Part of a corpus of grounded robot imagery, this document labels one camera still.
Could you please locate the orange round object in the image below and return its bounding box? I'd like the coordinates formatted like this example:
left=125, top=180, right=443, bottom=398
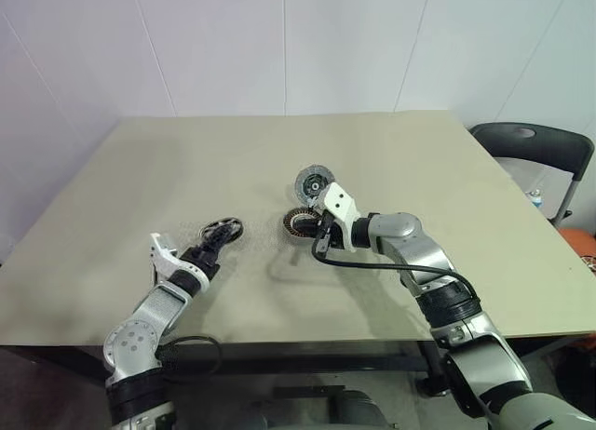
left=557, top=226, right=596, bottom=264

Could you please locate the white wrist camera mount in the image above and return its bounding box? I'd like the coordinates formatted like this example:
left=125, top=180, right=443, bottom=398
left=320, top=181, right=363, bottom=255
left=148, top=232, right=183, bottom=282

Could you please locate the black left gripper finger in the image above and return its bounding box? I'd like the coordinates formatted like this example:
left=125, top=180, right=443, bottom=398
left=198, top=222, right=237, bottom=250
left=209, top=228, right=241, bottom=260

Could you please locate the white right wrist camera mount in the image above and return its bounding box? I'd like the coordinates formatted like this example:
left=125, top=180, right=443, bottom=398
left=320, top=181, right=363, bottom=255

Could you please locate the black table frame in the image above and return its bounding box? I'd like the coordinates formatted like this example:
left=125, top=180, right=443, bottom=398
left=0, top=341, right=451, bottom=397

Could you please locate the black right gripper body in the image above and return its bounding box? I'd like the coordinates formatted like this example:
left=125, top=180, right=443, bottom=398
left=310, top=212, right=346, bottom=260

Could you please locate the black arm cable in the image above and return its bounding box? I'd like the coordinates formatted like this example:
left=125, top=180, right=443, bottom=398
left=156, top=335, right=224, bottom=378
left=309, top=236, right=483, bottom=320

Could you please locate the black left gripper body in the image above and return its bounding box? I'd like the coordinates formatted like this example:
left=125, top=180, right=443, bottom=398
left=179, top=243, right=222, bottom=279

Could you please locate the black spoked rotor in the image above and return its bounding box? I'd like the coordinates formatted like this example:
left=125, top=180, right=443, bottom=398
left=200, top=216, right=246, bottom=246

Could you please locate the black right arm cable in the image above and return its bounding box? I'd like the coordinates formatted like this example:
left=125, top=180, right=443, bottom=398
left=309, top=236, right=483, bottom=320

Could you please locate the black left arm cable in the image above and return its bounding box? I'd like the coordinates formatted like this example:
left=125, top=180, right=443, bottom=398
left=156, top=335, right=224, bottom=378

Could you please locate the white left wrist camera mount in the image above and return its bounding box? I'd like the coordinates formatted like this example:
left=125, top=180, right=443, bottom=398
left=148, top=232, right=183, bottom=282

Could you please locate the black folding chair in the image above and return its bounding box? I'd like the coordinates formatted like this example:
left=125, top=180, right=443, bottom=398
left=467, top=121, right=596, bottom=229

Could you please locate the grey round motor lid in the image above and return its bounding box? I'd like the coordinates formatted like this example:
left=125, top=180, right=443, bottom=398
left=293, top=165, right=334, bottom=207

